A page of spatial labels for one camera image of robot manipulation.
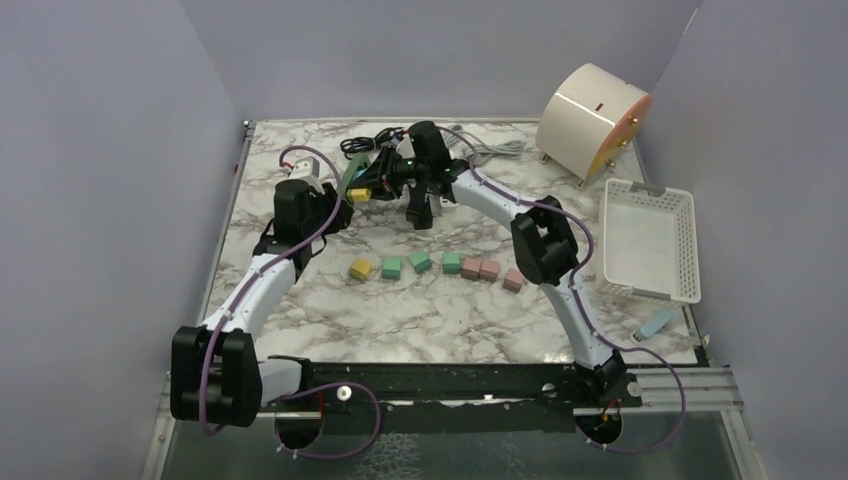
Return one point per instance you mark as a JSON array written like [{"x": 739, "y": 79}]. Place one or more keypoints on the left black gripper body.
[{"x": 319, "y": 207}]

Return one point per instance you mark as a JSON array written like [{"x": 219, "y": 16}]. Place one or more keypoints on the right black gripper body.
[{"x": 413, "y": 172}]

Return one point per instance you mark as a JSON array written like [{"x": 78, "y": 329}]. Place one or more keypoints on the blue plug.
[{"x": 358, "y": 180}]

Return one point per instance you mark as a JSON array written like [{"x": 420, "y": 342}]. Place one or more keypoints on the yellow plug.
[
  {"x": 360, "y": 270},
  {"x": 359, "y": 195}
]

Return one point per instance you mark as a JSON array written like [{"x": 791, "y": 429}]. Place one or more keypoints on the green power strip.
[{"x": 356, "y": 166}]

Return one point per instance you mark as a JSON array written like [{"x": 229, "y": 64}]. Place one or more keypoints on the green plug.
[
  {"x": 420, "y": 261},
  {"x": 391, "y": 268},
  {"x": 451, "y": 263}
]

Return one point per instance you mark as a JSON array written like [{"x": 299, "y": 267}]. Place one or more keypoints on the pink plug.
[
  {"x": 513, "y": 280},
  {"x": 489, "y": 270},
  {"x": 470, "y": 268}
]

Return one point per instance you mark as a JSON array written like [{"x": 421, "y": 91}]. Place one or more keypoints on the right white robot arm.
[{"x": 546, "y": 253}]

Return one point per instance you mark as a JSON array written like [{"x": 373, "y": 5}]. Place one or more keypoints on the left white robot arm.
[{"x": 216, "y": 377}]

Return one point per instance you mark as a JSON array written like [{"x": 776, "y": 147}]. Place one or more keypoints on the white power strip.
[{"x": 446, "y": 205}]

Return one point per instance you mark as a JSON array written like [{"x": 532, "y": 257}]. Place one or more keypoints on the black power strip middle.
[{"x": 419, "y": 211}]

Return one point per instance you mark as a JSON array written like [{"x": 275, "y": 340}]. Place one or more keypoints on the beige cylindrical container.
[{"x": 590, "y": 120}]

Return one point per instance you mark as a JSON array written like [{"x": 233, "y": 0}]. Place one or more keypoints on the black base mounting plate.
[{"x": 363, "y": 398}]

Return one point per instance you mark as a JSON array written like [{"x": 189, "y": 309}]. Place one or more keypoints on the white plastic basket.
[{"x": 648, "y": 247}]

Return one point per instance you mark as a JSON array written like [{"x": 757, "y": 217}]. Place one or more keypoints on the light blue small device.
[{"x": 652, "y": 326}]

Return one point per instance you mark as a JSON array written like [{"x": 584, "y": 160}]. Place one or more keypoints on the aluminium rail frame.
[{"x": 690, "y": 425}]

